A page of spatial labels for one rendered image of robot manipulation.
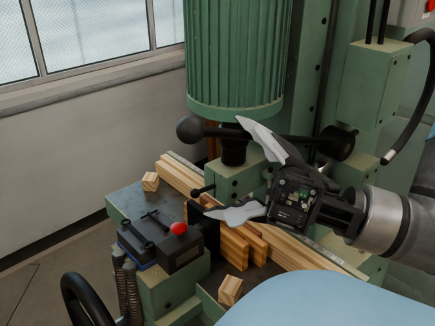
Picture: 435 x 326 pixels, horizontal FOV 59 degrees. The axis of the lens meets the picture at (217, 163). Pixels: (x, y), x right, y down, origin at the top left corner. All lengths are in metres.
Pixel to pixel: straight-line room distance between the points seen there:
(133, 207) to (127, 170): 1.34
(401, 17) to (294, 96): 0.24
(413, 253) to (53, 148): 1.71
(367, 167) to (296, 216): 0.32
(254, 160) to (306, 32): 0.26
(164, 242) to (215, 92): 0.27
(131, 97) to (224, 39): 1.56
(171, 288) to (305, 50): 0.48
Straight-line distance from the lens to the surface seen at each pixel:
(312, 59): 0.74
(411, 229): 0.55
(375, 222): 0.53
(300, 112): 0.76
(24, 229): 2.15
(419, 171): 0.60
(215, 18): 0.60
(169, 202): 0.95
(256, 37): 0.60
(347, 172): 0.80
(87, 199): 2.22
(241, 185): 0.77
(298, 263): 0.76
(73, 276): 0.76
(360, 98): 0.76
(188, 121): 0.45
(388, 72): 0.73
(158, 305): 0.73
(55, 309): 1.99
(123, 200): 0.98
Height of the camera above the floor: 1.48
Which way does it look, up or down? 32 degrees down
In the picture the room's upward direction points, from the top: straight up
